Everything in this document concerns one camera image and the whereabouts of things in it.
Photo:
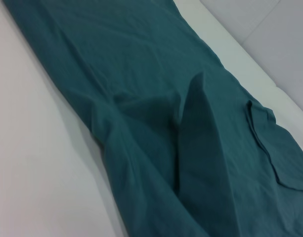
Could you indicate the teal blue shirt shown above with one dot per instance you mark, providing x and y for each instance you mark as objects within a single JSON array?
[{"x": 141, "y": 74}]

